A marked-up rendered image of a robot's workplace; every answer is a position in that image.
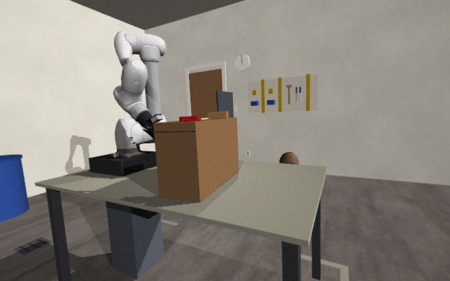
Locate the brown wooden tool chest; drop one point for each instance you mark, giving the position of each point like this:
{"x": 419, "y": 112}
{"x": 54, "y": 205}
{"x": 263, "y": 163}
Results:
{"x": 195, "y": 158}

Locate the red rectangular tin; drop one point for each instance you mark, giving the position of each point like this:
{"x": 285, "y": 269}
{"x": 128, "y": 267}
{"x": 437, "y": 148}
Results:
{"x": 190, "y": 118}

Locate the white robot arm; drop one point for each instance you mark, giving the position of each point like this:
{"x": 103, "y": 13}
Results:
{"x": 136, "y": 76}

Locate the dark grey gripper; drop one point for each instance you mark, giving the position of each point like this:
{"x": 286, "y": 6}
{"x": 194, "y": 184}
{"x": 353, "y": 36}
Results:
{"x": 148, "y": 126}

